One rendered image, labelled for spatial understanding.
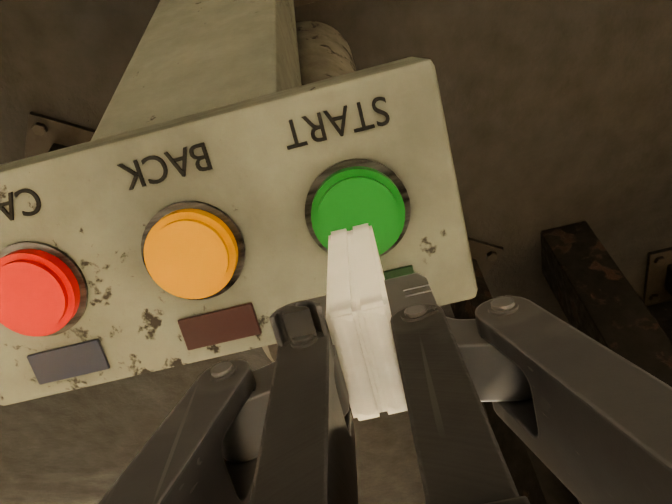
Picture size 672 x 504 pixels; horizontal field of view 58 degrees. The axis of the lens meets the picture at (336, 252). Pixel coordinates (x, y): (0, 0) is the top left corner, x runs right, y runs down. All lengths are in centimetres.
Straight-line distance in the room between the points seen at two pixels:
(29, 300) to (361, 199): 15
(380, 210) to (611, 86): 78
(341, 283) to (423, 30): 74
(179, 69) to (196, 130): 12
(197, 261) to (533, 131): 78
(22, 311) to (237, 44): 20
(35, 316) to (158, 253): 6
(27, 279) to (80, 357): 5
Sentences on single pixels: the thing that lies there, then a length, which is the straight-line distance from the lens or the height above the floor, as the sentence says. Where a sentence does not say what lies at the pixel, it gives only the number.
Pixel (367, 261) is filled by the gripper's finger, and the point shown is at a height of 69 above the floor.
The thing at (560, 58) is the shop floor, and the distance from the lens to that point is 96.
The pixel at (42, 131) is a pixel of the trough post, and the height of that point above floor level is 2.
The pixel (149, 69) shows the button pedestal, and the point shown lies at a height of 45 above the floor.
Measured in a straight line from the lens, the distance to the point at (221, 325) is 29.
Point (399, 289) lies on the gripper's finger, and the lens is 17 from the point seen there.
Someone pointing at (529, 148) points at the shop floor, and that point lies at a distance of 101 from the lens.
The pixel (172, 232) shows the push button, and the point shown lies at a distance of 27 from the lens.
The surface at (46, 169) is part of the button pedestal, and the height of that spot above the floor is 58.
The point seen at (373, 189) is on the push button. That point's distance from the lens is 25.
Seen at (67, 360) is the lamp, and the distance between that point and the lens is 32.
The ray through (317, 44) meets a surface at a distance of 77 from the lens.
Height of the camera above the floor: 82
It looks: 52 degrees down
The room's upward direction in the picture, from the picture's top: 172 degrees clockwise
